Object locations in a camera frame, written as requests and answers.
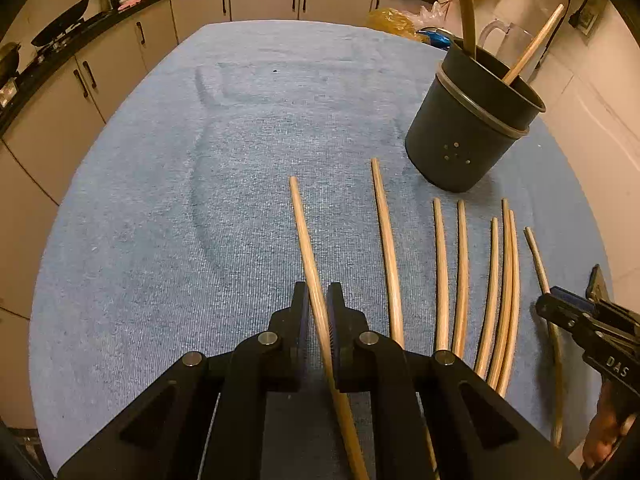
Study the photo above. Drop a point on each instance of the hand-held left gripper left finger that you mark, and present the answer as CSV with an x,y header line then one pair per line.
x,y
303,332

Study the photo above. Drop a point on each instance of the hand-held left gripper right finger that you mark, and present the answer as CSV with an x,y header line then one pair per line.
x,y
341,355

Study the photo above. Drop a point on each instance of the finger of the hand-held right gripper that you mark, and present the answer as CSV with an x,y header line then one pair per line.
x,y
597,285
555,307

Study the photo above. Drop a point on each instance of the group of wooden chopsticks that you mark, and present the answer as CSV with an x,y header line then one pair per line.
x,y
386,240

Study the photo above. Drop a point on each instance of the dark grey utensil holder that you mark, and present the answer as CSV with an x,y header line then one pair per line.
x,y
450,130

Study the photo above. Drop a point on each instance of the person's right hand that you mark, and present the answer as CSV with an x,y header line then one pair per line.
x,y
602,435

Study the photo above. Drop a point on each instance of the blue table cloth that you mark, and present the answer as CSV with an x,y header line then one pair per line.
x,y
200,210

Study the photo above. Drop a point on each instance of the clear glass pitcher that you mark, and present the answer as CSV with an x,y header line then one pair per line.
x,y
517,35

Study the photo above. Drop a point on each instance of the blue plastic bag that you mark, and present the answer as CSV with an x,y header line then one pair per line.
x,y
435,37

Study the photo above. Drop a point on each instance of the small clear plastic bag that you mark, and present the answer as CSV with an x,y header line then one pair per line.
x,y
434,15

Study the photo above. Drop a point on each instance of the yellow plastic bag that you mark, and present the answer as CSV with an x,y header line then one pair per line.
x,y
390,22

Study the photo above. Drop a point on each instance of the pink cloth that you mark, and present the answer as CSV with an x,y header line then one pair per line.
x,y
131,2

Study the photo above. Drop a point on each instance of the black frying pan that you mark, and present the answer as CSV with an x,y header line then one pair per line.
x,y
60,27

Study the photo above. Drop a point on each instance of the wall outlet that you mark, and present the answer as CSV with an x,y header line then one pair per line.
x,y
594,15

